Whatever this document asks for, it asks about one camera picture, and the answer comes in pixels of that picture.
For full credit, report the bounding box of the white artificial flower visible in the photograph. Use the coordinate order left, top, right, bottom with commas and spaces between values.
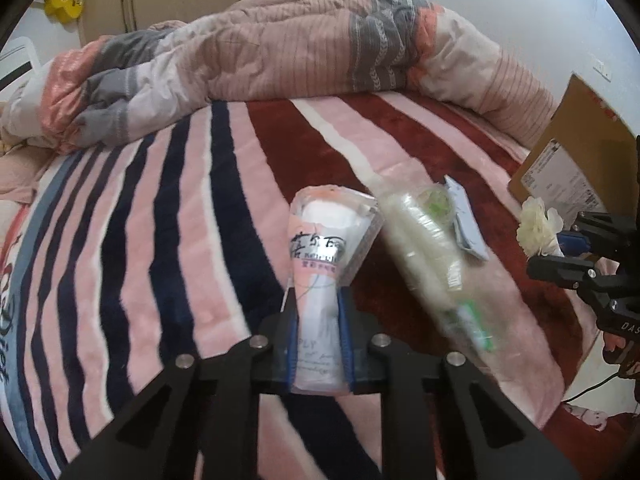
516, 197, 564, 258

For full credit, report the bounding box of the cream towel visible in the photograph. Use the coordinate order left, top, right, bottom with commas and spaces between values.
375, 179, 497, 360

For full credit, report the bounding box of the pink packaged cloth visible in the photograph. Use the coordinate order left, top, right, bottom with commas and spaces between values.
288, 185, 383, 396

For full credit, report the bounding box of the brown cardboard box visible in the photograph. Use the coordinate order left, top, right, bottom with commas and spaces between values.
508, 75, 639, 226

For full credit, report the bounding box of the white paper tag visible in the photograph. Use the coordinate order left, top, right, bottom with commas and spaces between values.
444, 176, 489, 261

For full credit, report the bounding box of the striped fleece blanket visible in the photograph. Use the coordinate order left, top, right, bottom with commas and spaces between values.
1, 92, 594, 479

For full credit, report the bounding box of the pink grey striped duvet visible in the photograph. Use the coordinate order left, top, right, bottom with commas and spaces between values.
1, 0, 555, 153

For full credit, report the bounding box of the white bed headboard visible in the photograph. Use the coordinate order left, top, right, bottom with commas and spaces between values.
0, 37, 41, 101

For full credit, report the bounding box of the yellow ukulele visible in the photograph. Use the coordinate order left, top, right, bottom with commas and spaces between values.
43, 0, 85, 25

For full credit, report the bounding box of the white wall switch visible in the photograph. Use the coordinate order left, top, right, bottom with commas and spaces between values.
592, 58, 611, 81

